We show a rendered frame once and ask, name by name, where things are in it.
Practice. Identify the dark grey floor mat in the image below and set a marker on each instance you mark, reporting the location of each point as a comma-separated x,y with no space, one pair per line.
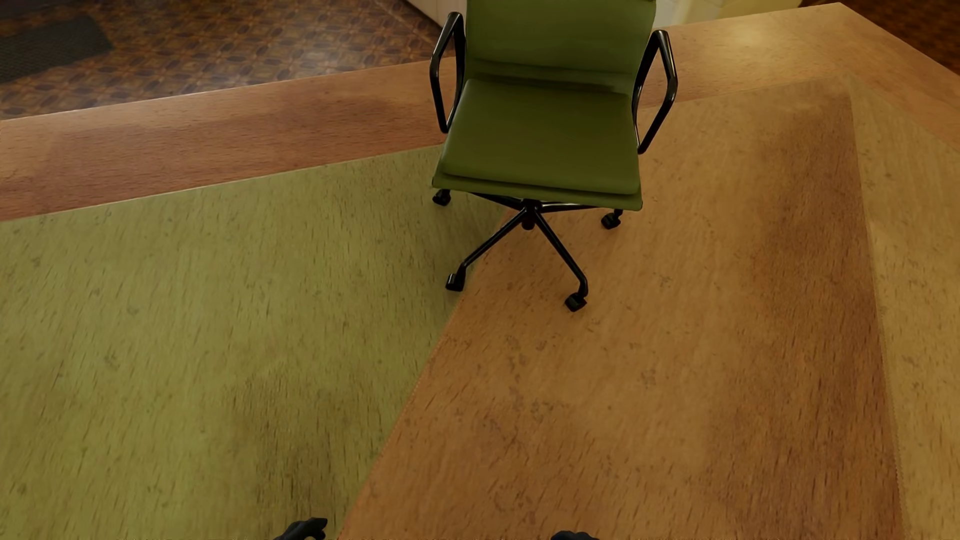
45,46

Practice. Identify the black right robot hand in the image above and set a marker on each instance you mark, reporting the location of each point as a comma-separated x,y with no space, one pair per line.
574,536

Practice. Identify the dark yellow green office chair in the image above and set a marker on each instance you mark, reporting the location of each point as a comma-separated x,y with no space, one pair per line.
547,135

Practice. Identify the green and orange patchwork rug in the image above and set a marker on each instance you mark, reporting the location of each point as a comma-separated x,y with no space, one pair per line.
675,375

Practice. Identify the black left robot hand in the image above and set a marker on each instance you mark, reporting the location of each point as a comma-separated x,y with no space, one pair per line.
304,530

